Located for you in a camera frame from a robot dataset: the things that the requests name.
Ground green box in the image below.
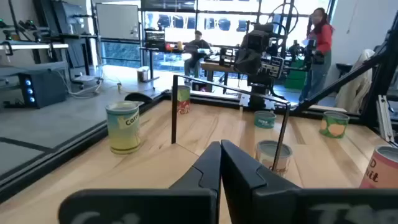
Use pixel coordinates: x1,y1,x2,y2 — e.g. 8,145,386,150
284,58,308,91

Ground pink pineapple fruit can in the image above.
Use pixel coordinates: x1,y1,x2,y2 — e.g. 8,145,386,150
359,145,398,190

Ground black frame wooden shelf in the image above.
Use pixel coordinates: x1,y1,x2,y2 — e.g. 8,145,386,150
170,74,292,172

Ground green oranges can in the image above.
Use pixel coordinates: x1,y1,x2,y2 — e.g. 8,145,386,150
319,111,351,139

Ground aluminium extrusion bar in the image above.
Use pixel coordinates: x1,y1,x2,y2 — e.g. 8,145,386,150
375,94,396,144

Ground whiteboard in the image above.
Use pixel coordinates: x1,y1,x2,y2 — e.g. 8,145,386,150
95,2,141,41

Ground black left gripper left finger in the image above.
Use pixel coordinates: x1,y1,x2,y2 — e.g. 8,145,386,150
58,141,223,224

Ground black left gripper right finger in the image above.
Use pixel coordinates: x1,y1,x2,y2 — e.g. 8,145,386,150
220,139,398,224

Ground black diagonal frame strut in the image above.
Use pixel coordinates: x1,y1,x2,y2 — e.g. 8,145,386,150
293,52,387,113

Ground yellow green carrots can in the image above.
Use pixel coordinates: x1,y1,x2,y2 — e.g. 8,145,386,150
105,100,144,155

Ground black laptop screen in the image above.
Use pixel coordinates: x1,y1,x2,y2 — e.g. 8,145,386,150
144,29,167,50

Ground spaghetti sauce can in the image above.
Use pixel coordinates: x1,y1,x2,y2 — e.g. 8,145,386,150
177,85,192,115

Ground white coat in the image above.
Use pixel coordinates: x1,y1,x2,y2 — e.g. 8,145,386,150
335,49,376,114

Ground black computer tower blue lights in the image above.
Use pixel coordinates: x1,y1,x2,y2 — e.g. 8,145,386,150
17,70,68,110

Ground person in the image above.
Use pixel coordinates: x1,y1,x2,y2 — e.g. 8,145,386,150
298,7,335,103
183,30,214,78

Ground white floor cable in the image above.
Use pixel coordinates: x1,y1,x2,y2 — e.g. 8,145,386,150
60,70,104,98

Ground teal tuna fish can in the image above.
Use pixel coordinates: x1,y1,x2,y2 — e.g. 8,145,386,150
253,110,277,129

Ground wooden desk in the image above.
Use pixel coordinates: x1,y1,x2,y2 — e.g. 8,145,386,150
200,60,240,94

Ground diced tomatoes can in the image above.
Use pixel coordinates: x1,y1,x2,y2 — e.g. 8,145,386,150
255,139,294,178

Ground grey trash bin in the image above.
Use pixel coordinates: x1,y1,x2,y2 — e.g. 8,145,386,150
136,65,151,83

